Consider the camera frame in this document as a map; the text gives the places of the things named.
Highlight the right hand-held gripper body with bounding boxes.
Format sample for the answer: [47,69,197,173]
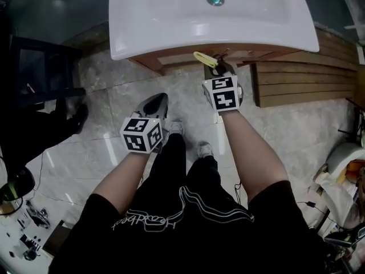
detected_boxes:
[202,75,243,112]

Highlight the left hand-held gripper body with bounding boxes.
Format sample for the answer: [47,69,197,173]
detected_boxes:
[119,111,167,155]

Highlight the yellow cloth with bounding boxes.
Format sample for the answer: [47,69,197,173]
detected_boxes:
[193,51,219,68]

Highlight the wooden cabinet door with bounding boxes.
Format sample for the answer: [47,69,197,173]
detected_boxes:
[161,55,206,70]
[236,51,283,67]

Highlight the person's left forearm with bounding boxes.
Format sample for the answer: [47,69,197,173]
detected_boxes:
[92,150,151,215]

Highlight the person's right forearm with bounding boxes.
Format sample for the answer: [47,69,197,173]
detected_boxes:
[222,108,289,205]

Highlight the person's left shoe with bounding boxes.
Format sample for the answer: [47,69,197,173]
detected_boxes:
[168,120,185,136]

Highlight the person's shoe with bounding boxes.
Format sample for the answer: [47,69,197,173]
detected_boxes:
[168,120,185,136]
[197,142,214,158]

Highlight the person's black trousers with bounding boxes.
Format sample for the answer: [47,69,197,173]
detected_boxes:
[135,132,226,211]

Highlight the person's right shoe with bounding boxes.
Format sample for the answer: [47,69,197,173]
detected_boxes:
[197,142,214,158]

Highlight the slatted wooden platform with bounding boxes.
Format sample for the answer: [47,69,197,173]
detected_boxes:
[250,24,359,108]

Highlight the person's black t-shirt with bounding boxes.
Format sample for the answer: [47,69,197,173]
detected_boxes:
[48,180,329,274]

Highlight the black headset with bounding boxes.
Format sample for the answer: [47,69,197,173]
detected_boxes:
[0,166,37,202]

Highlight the white bean bag seat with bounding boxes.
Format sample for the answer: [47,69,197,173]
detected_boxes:
[325,141,365,176]

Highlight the cluttered white table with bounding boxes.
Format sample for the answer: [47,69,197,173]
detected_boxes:
[0,201,62,274]

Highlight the black power adapter cable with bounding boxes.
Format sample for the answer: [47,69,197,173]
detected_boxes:
[296,200,333,228]

